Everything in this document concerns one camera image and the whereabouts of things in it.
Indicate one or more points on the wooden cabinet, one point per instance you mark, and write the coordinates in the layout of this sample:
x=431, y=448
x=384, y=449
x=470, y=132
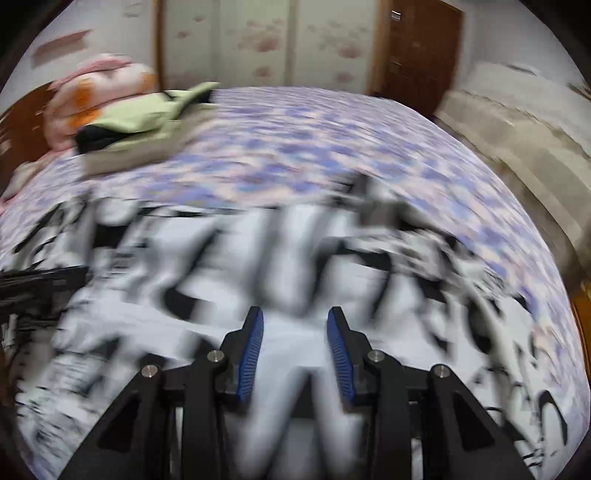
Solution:
x=582, y=309

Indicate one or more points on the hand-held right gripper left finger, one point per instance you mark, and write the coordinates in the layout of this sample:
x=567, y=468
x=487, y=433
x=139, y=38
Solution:
x=251, y=355

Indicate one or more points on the purple floral bedsheet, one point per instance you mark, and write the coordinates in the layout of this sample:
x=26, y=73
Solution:
x=295, y=138

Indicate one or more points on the pink blanket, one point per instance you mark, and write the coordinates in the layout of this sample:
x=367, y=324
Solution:
x=16, y=182

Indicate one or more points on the black garment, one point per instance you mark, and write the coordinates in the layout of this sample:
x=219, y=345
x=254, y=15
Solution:
x=99, y=138

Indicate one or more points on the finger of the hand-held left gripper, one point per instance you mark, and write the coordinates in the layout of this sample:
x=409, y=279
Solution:
x=46, y=279
x=27, y=307

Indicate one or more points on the beige folded garment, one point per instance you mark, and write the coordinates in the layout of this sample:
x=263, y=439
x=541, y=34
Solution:
x=138, y=154

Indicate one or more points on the floral wardrobe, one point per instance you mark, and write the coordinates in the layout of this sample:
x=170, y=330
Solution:
x=277, y=41

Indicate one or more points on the white black-printed shirt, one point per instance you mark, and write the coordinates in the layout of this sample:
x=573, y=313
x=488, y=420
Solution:
x=286, y=258

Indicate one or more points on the beige covered furniture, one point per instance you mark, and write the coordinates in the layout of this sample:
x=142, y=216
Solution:
x=517, y=138

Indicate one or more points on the pink orange quilt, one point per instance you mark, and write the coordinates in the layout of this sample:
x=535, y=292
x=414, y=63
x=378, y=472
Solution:
x=92, y=87

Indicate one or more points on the pink wall sticker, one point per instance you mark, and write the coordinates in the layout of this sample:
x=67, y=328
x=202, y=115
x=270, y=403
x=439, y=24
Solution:
x=62, y=46

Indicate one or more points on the brown wooden headboard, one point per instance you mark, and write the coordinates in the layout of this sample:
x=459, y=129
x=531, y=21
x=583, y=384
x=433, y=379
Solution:
x=23, y=124

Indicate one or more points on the light green garment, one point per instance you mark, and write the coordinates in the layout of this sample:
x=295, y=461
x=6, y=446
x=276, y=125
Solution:
x=147, y=115

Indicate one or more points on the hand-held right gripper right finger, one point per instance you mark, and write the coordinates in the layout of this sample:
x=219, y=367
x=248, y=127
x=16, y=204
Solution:
x=339, y=360

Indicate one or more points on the brown wooden door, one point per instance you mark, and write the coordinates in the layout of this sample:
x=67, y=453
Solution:
x=420, y=50

